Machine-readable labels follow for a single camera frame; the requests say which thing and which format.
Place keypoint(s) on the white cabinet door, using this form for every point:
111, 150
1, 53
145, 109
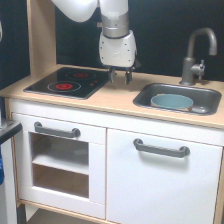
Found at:
145, 188

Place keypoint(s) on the teal pot with wooden rim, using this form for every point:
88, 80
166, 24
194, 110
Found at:
172, 101

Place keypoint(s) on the grey metal faucet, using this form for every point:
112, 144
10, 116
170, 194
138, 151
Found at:
190, 67

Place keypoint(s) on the grey oven door handle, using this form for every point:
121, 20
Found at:
74, 133

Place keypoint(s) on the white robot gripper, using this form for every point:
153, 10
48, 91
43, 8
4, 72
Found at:
119, 52

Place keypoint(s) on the white oven door with window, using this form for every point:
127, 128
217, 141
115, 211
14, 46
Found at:
64, 173

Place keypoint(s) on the grey sink basin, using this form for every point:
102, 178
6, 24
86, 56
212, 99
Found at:
205, 101

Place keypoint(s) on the black toy stovetop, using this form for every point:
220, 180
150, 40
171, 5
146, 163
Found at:
71, 83

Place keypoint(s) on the grey cabinet door handle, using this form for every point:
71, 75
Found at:
180, 153

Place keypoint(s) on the wooden toy kitchen frame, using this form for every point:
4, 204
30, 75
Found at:
113, 103

